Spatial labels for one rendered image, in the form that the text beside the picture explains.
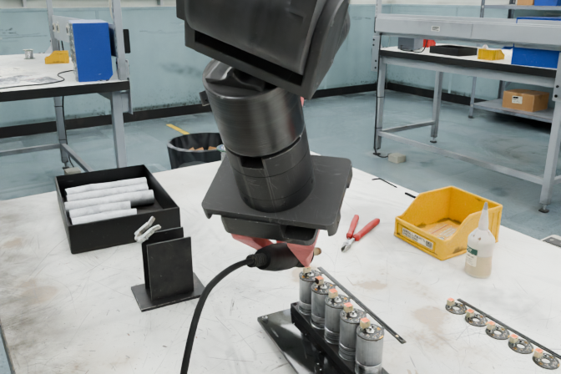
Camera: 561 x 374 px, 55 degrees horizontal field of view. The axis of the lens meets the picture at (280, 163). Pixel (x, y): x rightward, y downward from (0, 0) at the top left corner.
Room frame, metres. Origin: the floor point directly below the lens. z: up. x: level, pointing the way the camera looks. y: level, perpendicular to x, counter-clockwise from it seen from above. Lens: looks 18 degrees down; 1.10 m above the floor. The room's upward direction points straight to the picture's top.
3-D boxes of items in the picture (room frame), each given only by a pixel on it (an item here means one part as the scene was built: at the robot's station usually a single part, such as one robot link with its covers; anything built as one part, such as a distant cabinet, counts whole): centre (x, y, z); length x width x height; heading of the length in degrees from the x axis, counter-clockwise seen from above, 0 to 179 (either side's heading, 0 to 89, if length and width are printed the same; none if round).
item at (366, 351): (0.41, -0.08, 0.79); 0.02 x 0.02 x 0.05
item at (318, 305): (0.49, -0.04, 0.79); 0.02 x 0.02 x 0.05
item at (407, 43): (3.63, -0.87, 0.80); 0.15 x 0.12 x 0.10; 143
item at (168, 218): (0.82, 0.28, 0.77); 0.24 x 0.16 x 0.04; 26
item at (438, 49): (3.35, -1.06, 0.77); 0.24 x 0.16 x 0.04; 29
